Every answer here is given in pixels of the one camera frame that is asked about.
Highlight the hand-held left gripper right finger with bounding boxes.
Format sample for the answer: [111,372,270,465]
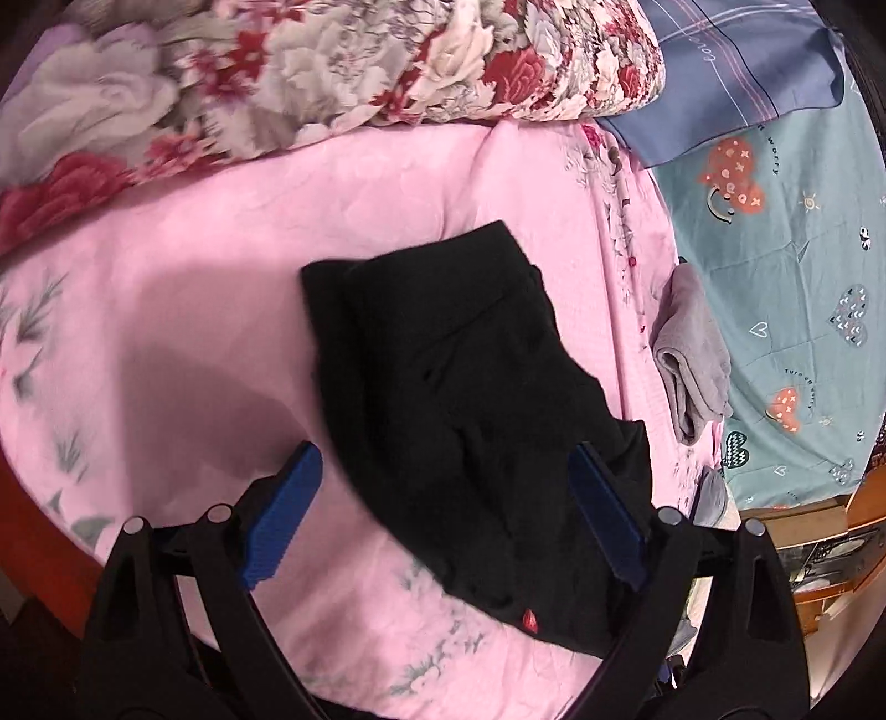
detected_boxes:
[564,441,811,720]

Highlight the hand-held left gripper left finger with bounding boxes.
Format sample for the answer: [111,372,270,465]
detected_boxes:
[76,441,326,720]

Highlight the black pants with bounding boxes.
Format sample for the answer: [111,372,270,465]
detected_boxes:
[299,220,683,659]

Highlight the grey folded pants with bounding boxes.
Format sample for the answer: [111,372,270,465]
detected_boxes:
[649,264,733,446]

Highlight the blue-grey garment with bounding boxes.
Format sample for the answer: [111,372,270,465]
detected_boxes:
[692,467,729,523]

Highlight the wooden display cabinet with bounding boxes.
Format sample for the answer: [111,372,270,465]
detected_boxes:
[737,443,886,638]

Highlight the pink bed sheet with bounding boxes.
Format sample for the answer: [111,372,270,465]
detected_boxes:
[0,117,728,720]

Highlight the teal heart-print sheet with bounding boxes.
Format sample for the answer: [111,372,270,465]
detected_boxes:
[651,90,886,510]

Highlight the red floral quilt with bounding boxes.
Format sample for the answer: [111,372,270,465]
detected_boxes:
[0,0,667,254]

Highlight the blue plaid pillow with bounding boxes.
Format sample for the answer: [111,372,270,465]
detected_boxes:
[595,0,847,169]

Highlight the wooden bed frame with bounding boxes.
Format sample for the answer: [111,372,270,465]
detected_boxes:
[0,443,105,624]

